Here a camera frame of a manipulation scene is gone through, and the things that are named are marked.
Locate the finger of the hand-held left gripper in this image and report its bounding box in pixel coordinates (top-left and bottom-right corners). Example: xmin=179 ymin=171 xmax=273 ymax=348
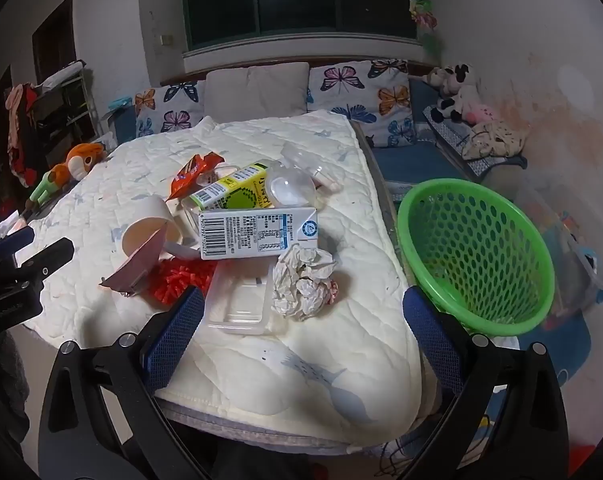
xmin=0 ymin=225 xmax=36 ymax=263
xmin=9 ymin=237 xmax=75 ymax=286

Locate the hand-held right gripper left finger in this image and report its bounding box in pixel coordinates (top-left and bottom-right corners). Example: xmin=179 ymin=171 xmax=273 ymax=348
xmin=38 ymin=286 xmax=217 ymax=480

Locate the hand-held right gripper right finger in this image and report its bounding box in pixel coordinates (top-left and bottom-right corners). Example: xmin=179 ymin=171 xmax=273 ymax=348
xmin=396 ymin=286 xmax=569 ymax=480

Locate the green plastic mesh basket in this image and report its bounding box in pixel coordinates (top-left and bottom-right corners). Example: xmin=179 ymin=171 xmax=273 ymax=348
xmin=396 ymin=178 xmax=555 ymax=337

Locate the clear bottle with yellow label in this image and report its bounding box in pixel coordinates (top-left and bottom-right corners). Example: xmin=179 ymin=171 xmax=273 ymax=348
xmin=182 ymin=159 xmax=282 ymax=213

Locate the clear plastic tray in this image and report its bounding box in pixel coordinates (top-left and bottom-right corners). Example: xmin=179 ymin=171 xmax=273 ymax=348
xmin=202 ymin=259 xmax=277 ymax=336

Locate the pink paper piece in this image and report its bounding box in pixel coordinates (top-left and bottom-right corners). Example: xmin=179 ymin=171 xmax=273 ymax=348
xmin=99 ymin=230 xmax=167 ymax=297

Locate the dark cloth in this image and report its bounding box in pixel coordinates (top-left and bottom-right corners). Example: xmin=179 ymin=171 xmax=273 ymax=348
xmin=0 ymin=330 xmax=32 ymax=461

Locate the orange plush toy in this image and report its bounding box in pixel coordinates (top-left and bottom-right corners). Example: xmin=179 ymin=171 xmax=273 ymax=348
xmin=26 ymin=142 xmax=107 ymax=211

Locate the white quilted blanket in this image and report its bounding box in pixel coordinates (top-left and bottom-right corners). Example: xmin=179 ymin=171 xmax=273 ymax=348
xmin=24 ymin=109 xmax=425 ymax=446

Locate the white paper cup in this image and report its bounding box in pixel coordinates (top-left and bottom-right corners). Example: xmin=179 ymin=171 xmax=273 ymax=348
xmin=122 ymin=195 xmax=185 ymax=261

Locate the clothes rack with clothes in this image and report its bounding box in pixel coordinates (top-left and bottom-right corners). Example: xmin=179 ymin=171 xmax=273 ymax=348
xmin=4 ymin=60 xmax=97 ymax=186

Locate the white milk carton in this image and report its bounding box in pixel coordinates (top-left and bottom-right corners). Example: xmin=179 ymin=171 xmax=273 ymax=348
xmin=198 ymin=206 xmax=319 ymax=261

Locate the crumpled white tissue paper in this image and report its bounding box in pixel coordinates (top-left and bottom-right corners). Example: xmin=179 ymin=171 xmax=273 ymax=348
xmin=270 ymin=242 xmax=339 ymax=322

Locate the blue blanket with grey stripes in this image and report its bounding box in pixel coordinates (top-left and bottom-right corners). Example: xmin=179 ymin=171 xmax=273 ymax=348
xmin=381 ymin=180 xmax=418 ymax=206

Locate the orange snack wrapper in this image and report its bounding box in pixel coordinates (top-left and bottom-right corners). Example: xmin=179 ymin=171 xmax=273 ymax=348
xmin=168 ymin=152 xmax=227 ymax=202

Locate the clear plastic dome cup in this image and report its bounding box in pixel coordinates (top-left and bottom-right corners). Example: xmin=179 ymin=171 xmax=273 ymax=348
xmin=269 ymin=142 xmax=345 ymax=210

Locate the small butterfly print pillow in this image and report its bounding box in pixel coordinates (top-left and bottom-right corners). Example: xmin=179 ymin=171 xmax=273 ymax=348
xmin=134 ymin=80 xmax=206 ymax=138

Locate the blue patterned folded blanket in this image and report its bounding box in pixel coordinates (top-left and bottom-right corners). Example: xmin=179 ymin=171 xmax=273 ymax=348
xmin=421 ymin=107 xmax=529 ymax=176

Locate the beige spotted cloth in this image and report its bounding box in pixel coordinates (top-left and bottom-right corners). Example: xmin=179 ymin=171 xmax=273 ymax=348
xmin=461 ymin=120 xmax=527 ymax=161

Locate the dark wooden door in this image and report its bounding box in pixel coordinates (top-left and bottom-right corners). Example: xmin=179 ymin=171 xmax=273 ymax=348
xmin=32 ymin=0 xmax=77 ymax=86

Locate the pink plush toy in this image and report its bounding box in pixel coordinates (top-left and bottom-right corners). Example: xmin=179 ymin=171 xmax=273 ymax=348
xmin=461 ymin=102 xmax=499 ymax=126

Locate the black and white cow plush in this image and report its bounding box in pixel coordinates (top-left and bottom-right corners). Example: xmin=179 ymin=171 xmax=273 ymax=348
xmin=424 ymin=62 xmax=477 ymax=123

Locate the large butterfly print pillow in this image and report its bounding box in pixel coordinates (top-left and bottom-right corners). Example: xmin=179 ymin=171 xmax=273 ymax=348
xmin=306 ymin=59 xmax=417 ymax=148

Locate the beige pillow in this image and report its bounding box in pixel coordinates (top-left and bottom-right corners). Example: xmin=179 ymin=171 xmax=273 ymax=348
xmin=204 ymin=62 xmax=309 ymax=121

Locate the dark window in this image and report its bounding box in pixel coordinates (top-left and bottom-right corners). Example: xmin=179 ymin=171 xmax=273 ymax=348
xmin=182 ymin=0 xmax=417 ymax=51

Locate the colourful wall decoration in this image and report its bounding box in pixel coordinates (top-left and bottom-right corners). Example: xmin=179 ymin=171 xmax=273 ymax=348
xmin=409 ymin=0 xmax=445 ymax=56

